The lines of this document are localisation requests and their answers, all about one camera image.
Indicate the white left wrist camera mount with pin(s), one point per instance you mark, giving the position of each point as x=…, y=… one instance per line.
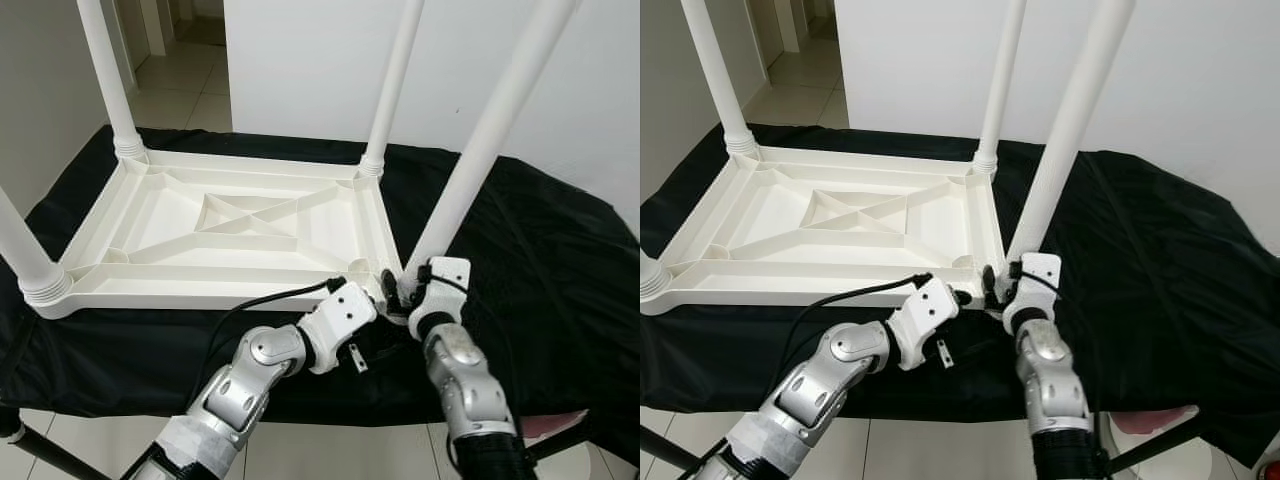
x=340, y=310
x=925, y=308

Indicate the pink plastic object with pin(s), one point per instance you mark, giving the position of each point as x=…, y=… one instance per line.
x=1155, y=418
x=555, y=423

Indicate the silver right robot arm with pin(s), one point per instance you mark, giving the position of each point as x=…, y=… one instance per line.
x=460, y=380
x=1050, y=380

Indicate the black metal table leg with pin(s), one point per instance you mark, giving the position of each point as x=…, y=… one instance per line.
x=665, y=452
x=1150, y=448
x=558, y=442
x=50, y=455

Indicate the white plastic children table top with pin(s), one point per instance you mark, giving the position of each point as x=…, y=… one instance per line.
x=160, y=215
x=780, y=210

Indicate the white round fan base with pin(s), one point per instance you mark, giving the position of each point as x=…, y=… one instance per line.
x=1225, y=462

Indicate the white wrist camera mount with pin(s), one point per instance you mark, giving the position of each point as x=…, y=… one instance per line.
x=340, y=310
x=1045, y=268
x=450, y=272
x=925, y=308

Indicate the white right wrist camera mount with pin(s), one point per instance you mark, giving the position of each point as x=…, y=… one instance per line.
x=450, y=272
x=1045, y=268

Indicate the black tablecloth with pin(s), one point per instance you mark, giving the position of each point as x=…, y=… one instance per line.
x=1170, y=300
x=560, y=300

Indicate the white door frame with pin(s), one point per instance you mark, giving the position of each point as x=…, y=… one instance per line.
x=790, y=22
x=155, y=25

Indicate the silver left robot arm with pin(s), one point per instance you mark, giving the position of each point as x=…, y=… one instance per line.
x=820, y=385
x=235, y=390

